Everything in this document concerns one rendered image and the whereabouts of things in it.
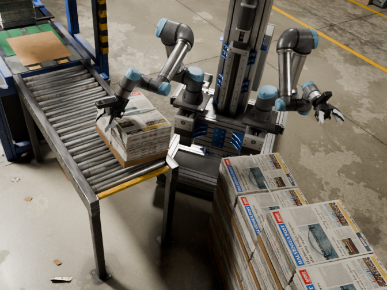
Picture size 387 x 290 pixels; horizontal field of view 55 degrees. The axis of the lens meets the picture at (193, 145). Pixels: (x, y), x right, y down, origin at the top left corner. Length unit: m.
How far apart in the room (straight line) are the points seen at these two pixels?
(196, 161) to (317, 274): 1.71
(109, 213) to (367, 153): 2.55
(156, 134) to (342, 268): 1.12
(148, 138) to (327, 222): 0.99
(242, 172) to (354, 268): 0.82
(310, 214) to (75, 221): 1.79
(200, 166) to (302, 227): 1.48
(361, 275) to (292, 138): 2.36
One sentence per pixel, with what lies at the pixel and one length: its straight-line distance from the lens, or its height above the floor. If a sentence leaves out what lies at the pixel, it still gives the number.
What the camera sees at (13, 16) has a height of 0.89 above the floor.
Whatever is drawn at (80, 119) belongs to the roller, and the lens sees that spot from 2.50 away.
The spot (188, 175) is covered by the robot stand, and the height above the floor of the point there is 0.23.
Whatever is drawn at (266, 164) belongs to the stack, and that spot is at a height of 0.83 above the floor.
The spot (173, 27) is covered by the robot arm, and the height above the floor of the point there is 1.41.
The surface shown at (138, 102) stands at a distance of 2.23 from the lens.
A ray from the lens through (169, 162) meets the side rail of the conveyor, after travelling 2.19.
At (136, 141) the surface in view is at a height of 1.00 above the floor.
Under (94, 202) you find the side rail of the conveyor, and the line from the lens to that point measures 2.01.
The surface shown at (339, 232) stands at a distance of 1.76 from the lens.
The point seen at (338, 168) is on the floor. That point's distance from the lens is 3.73.
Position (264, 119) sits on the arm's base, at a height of 0.85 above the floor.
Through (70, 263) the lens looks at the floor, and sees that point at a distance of 2.76.
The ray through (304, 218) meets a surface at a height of 1.07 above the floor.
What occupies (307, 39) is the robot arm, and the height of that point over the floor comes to 1.42.
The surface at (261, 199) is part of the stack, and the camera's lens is 2.06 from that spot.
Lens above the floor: 2.36
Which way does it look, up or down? 42 degrees down
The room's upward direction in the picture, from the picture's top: 8 degrees clockwise
